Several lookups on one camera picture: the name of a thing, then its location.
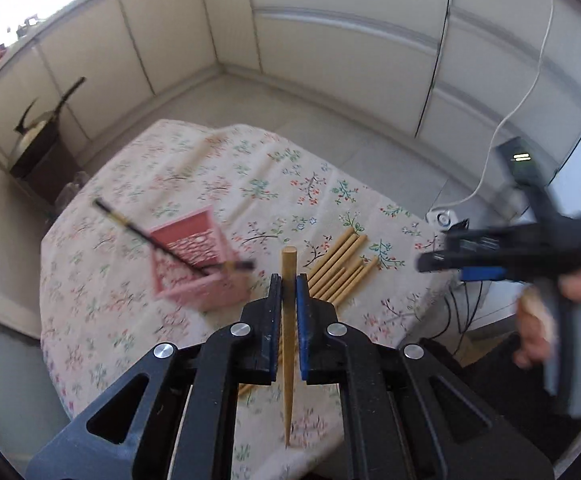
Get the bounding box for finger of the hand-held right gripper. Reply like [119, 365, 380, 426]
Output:
[417, 251, 522, 282]
[443, 227, 524, 257]

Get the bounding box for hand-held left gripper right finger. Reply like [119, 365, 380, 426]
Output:
[295, 272, 556, 480]

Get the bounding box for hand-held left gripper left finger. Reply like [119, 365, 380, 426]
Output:
[25, 272, 284, 480]

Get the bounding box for tapered wooden chopstick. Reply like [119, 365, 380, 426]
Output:
[280, 246, 299, 447]

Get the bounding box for bunch of wooden chopsticks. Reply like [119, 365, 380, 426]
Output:
[238, 227, 380, 397]

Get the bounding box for pink perforated utensil holder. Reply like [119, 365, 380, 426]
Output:
[148, 209, 251, 308]

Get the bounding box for person's right hand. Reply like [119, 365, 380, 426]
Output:
[513, 262, 581, 368]

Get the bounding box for white power adapter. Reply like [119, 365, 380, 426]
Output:
[428, 207, 459, 229]

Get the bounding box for black chopstick with gold band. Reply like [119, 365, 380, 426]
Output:
[208, 259, 256, 273]
[93, 199, 208, 276]

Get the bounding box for floral tablecloth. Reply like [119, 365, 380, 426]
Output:
[39, 119, 454, 480]

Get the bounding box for clear plastic object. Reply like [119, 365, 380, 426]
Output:
[54, 171, 90, 207]

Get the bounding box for cream cabinet fronts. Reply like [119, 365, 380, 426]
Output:
[0, 0, 581, 196]

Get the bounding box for dark wooden stand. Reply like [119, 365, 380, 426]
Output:
[9, 129, 80, 197]

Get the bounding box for black cable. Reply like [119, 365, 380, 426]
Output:
[439, 280, 489, 342]

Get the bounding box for white cable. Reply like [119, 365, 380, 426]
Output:
[441, 0, 556, 211]

